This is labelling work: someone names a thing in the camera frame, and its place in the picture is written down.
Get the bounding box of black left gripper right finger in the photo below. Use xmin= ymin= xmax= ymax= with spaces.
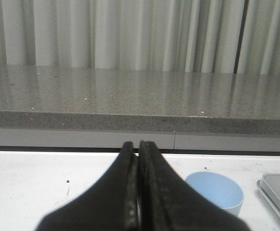
xmin=138 ymin=141 xmax=249 ymax=231

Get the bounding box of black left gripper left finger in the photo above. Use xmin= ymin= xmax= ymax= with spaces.
xmin=36 ymin=141 xmax=139 ymax=231

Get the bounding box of light blue plastic cup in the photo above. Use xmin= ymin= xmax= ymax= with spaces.
xmin=186 ymin=171 xmax=244 ymax=216

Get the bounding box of grey stone counter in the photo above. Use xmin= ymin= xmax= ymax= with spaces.
xmin=0 ymin=65 xmax=280 ymax=152

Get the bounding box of white pleated curtain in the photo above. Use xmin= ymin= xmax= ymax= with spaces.
xmin=0 ymin=0 xmax=280 ymax=75

